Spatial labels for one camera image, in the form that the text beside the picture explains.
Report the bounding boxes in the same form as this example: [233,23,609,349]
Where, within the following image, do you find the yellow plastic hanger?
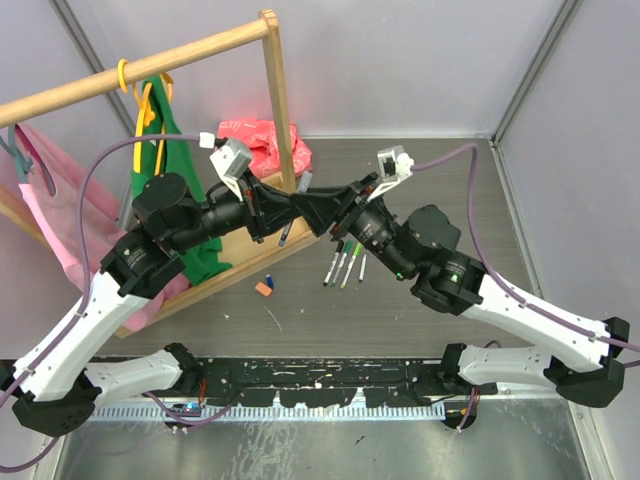
[117,59,174,173]

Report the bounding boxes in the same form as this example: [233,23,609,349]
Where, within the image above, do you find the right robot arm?
[290,175,629,408]

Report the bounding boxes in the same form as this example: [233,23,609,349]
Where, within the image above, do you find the wooden clothes rack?
[0,8,321,339]

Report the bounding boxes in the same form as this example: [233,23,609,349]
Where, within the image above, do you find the white pen black tip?
[322,251,340,286]

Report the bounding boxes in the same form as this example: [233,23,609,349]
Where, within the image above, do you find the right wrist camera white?
[369,145,414,201]

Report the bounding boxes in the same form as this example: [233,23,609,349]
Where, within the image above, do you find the red patterned cloth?
[218,118,312,179]

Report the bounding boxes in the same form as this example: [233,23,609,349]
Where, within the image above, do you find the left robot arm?
[1,173,302,438]

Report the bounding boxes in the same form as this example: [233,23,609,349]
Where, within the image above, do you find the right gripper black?
[289,171,415,280]

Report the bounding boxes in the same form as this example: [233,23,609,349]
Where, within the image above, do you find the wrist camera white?
[369,145,414,201]
[199,132,252,201]

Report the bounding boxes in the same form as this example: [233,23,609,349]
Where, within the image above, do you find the pink shirt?
[13,122,191,332]

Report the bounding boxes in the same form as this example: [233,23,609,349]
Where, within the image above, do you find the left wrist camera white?
[199,132,252,201]

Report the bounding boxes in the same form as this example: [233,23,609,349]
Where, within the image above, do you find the green tank top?
[131,75,231,286]

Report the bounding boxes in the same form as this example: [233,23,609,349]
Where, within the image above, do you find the short white pen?
[358,254,367,283]

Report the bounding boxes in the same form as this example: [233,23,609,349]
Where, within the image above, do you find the white pen green tip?
[340,253,357,289]

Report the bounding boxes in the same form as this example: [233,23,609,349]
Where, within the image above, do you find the orange eraser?
[255,282,273,297]

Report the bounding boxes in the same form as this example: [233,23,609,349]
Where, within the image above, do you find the white cable duct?
[90,396,446,423]

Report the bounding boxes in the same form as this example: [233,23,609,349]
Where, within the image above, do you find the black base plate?
[154,358,471,408]

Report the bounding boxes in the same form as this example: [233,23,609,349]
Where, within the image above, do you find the grey blue hanger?
[1,124,56,196]

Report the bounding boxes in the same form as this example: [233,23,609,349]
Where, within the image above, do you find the blue pen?
[278,221,293,247]

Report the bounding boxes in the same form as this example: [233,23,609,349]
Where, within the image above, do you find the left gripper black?
[169,166,298,252]

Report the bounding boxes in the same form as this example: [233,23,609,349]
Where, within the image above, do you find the long white green pen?
[330,251,348,286]

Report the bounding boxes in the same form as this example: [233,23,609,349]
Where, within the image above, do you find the clear pen cap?
[297,171,313,193]

